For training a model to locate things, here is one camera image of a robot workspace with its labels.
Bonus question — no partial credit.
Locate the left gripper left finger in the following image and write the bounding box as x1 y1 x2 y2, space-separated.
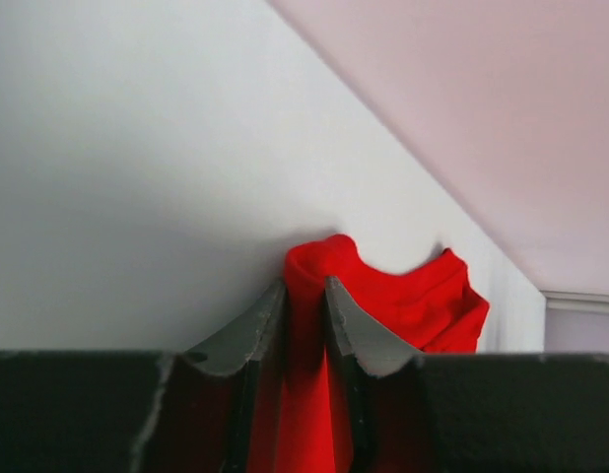
0 281 286 472

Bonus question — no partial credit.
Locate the red t shirt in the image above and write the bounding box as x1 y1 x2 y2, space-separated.
249 235 489 472

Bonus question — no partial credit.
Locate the right aluminium corner post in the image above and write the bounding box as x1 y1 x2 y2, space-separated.
541 291 609 314

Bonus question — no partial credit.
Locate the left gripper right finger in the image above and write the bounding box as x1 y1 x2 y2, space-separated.
324 277 609 472

